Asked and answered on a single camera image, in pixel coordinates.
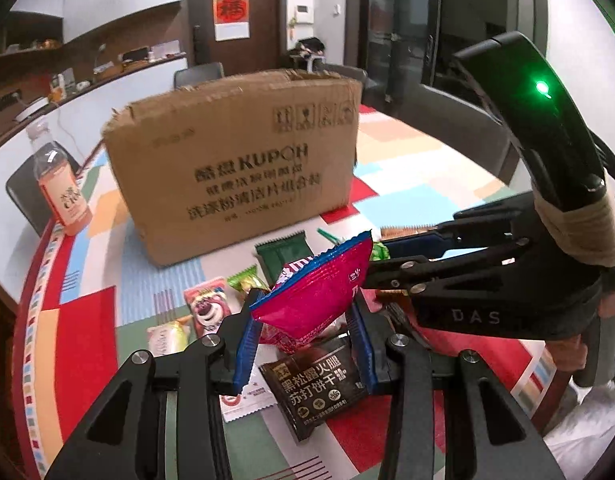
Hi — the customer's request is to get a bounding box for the magenta snack bag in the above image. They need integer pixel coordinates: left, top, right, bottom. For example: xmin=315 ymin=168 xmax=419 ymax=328
xmin=251 ymin=231 xmax=373 ymax=353

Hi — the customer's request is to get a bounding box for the light green candy packet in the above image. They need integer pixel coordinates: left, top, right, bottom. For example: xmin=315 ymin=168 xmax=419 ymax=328
xmin=227 ymin=264 xmax=269 ymax=304

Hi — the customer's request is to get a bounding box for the white Denmas cheese ball packet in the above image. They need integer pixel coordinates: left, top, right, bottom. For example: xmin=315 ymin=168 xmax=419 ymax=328
xmin=147 ymin=315 xmax=191 ymax=358

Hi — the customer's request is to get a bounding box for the person's right hand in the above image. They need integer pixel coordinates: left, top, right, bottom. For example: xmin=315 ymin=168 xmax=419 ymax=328
xmin=546 ymin=292 xmax=615 ymax=388

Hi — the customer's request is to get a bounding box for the white red sachet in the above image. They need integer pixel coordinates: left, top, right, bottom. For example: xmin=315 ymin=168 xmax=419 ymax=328
xmin=219 ymin=382 xmax=277 ymax=422

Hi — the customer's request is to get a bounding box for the colourful patterned tablecloth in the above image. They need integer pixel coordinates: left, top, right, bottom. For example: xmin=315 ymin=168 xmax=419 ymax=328
xmin=11 ymin=104 xmax=559 ymax=480

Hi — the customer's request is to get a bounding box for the black cracker packet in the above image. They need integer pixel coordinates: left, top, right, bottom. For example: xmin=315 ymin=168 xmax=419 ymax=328
xmin=258 ymin=335 xmax=367 ymax=442

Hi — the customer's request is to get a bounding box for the pink bear candy packet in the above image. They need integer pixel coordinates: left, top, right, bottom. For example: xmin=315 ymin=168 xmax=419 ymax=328
xmin=184 ymin=276 xmax=231 ymax=338

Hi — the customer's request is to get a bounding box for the dark green snack bar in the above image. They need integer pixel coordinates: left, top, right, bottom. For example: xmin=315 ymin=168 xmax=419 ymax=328
xmin=255 ymin=231 xmax=313 ymax=285

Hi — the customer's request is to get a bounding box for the dark chair right side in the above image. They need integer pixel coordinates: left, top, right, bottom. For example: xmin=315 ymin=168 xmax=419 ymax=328
xmin=396 ymin=83 xmax=521 ymax=187

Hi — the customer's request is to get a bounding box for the dark chair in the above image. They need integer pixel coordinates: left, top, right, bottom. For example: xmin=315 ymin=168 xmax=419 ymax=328
xmin=6 ymin=143 xmax=78 ymax=234
xmin=314 ymin=61 xmax=368 ymax=89
xmin=396 ymin=83 xmax=521 ymax=187

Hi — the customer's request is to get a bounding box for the dark chair far right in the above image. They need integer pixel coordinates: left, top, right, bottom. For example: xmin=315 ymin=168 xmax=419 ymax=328
xmin=314 ymin=61 xmax=368 ymax=89

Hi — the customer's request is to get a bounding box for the brown cardboard box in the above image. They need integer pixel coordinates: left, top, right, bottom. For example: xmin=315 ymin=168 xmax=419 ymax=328
xmin=101 ymin=70 xmax=363 ymax=266

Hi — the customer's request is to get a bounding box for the black glass sliding door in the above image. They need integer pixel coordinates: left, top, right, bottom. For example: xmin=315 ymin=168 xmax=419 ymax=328
xmin=362 ymin=0 xmax=548 ymax=115

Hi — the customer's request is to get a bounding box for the pink drink bottle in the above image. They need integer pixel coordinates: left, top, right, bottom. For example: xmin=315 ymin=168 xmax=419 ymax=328
xmin=26 ymin=119 xmax=92 ymax=236

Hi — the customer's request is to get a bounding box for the dark wooden door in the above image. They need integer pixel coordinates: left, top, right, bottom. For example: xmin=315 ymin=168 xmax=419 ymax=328
xmin=186 ymin=0 xmax=286 ymax=75

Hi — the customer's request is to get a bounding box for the dark chair left side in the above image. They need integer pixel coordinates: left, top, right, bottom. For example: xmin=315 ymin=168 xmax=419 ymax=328
xmin=6 ymin=143 xmax=78 ymax=234

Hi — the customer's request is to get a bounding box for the dark chair far end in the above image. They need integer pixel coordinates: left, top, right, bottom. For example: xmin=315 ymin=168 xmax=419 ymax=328
xmin=174 ymin=62 xmax=224 ymax=89

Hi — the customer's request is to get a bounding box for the red fu door poster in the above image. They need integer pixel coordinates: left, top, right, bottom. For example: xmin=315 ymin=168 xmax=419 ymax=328
xmin=213 ymin=0 xmax=250 ymax=42

